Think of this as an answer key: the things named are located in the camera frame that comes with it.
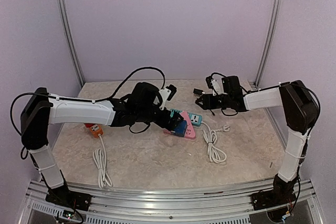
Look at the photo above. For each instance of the aluminium frame post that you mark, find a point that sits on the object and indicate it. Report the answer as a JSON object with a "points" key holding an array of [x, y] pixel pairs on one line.
{"points": [[70, 42], [268, 42]]}

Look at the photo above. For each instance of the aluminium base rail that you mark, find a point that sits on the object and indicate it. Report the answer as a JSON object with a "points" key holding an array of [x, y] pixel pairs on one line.
{"points": [[219, 204]]}

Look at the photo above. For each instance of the red cube socket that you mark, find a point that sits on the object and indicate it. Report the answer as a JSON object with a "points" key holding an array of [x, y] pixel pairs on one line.
{"points": [[87, 125]]}

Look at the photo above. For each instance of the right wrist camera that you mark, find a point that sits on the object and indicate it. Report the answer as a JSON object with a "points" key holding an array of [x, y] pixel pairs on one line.
{"points": [[213, 85]]}

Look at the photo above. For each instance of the left aluminium frame post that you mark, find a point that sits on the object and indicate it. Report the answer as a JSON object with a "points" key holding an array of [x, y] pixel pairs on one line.
{"points": [[70, 42]]}

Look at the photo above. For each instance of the pink triangular power strip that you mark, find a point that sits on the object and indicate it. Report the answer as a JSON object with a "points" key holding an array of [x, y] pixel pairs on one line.
{"points": [[190, 132]]}

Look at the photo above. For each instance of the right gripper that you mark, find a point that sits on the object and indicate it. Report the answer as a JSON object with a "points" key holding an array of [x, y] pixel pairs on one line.
{"points": [[207, 100]]}

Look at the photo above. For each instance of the black power adapter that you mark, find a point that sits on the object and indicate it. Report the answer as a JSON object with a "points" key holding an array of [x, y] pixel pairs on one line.
{"points": [[198, 91]]}

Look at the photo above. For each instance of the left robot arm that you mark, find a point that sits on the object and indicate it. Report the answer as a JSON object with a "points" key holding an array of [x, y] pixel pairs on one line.
{"points": [[145, 104]]}

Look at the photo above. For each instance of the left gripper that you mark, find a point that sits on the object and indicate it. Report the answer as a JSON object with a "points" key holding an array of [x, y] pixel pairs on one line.
{"points": [[164, 123]]}

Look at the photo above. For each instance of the teal power strip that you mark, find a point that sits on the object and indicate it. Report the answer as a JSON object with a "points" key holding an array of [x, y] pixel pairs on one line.
{"points": [[196, 119]]}

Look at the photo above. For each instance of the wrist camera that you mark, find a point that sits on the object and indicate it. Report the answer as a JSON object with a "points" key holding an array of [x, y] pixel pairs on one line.
{"points": [[213, 85], [166, 94]]}

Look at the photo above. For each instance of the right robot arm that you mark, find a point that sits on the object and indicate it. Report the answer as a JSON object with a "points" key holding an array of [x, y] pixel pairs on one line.
{"points": [[301, 110]]}

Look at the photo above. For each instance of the right aluminium frame post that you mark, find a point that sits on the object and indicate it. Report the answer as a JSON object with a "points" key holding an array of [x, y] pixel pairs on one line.
{"points": [[268, 42]]}

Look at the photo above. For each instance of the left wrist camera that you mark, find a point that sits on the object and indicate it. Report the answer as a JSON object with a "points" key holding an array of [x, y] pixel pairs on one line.
{"points": [[166, 94]]}

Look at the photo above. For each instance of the blue cube socket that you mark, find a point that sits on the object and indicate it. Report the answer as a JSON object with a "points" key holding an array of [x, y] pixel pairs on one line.
{"points": [[180, 129]]}

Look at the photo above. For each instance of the orange power strip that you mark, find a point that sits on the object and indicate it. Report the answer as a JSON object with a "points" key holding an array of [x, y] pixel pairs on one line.
{"points": [[96, 130]]}

